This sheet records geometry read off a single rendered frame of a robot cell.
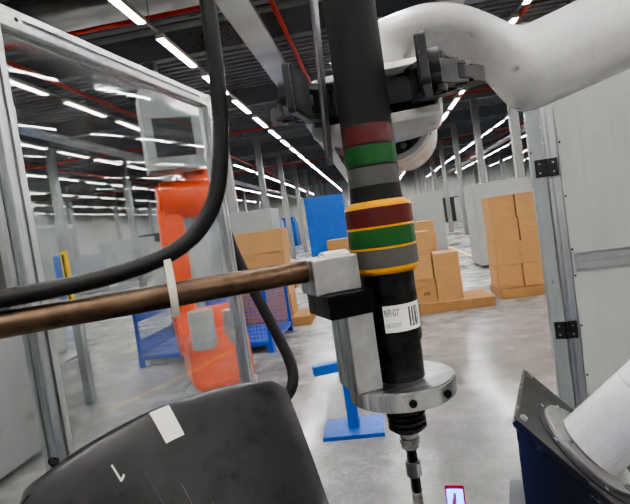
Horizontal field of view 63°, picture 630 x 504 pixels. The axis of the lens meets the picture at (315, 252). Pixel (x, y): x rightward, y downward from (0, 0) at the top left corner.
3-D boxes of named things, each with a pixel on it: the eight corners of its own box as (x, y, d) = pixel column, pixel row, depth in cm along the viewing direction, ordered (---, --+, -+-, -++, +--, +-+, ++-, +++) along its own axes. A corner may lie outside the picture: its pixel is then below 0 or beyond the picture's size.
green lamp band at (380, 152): (358, 164, 31) (356, 144, 31) (338, 172, 34) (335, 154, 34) (407, 159, 32) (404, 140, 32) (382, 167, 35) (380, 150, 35)
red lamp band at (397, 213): (363, 228, 30) (361, 208, 30) (336, 231, 35) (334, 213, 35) (426, 219, 32) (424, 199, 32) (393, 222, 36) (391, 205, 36)
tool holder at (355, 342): (348, 433, 29) (323, 261, 28) (308, 399, 35) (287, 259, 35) (481, 394, 32) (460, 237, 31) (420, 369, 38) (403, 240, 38)
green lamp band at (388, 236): (366, 250, 31) (364, 230, 30) (339, 250, 35) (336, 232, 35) (429, 239, 32) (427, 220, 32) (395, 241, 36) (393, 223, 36)
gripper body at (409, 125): (448, 147, 47) (446, 131, 37) (341, 166, 50) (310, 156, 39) (437, 66, 47) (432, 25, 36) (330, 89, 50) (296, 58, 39)
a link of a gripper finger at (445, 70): (470, 96, 36) (474, 73, 30) (425, 105, 37) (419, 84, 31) (464, 50, 36) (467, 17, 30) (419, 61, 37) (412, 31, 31)
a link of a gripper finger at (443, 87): (457, 103, 39) (447, 90, 34) (396, 116, 41) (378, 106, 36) (452, 65, 39) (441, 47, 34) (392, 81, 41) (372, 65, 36)
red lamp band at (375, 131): (355, 143, 31) (353, 123, 31) (335, 153, 34) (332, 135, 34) (404, 138, 32) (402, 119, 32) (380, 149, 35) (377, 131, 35)
